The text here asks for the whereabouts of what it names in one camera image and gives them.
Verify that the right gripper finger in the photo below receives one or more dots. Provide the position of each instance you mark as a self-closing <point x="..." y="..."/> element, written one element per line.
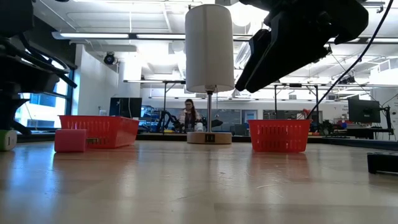
<point x="292" y="46"/>
<point x="256" y="49"/>

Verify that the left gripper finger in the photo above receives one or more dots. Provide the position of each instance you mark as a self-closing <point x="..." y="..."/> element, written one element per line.
<point x="7" y="115"/>

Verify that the green and white charger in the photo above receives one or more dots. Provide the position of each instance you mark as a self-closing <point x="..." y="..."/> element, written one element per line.
<point x="7" y="141"/>

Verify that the pink wall charger block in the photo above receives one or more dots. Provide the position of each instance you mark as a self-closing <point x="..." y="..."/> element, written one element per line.
<point x="70" y="140"/>

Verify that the black power bank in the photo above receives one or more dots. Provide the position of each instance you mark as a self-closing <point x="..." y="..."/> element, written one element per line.
<point x="382" y="163"/>

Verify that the black background robot arm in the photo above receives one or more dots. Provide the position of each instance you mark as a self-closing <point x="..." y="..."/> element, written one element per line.
<point x="164" y="119"/>
<point x="214" y="123"/>

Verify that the long ceiling light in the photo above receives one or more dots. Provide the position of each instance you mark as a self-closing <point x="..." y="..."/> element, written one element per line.
<point x="93" y="35"/>
<point x="348" y="40"/>

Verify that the white shade table lamp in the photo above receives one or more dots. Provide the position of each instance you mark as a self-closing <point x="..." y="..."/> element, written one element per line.
<point x="208" y="46"/>

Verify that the small red background object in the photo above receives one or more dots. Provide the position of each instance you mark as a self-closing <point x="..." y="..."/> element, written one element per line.
<point x="308" y="112"/>

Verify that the red plastic basket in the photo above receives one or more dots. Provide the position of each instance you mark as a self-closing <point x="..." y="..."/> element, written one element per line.
<point x="280" y="135"/>
<point x="105" y="130"/>

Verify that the person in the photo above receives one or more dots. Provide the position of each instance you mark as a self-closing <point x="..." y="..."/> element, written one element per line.
<point x="189" y="116"/>

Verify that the black computer monitor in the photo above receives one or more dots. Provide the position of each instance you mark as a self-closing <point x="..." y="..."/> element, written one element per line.
<point x="124" y="107"/>
<point x="363" y="110"/>

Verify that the black metal frame stand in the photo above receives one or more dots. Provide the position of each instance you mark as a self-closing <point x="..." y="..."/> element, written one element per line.
<point x="164" y="99"/>
<point x="275" y="102"/>

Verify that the black round ceiling camera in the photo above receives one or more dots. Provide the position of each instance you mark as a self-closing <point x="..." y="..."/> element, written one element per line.
<point x="109" y="58"/>

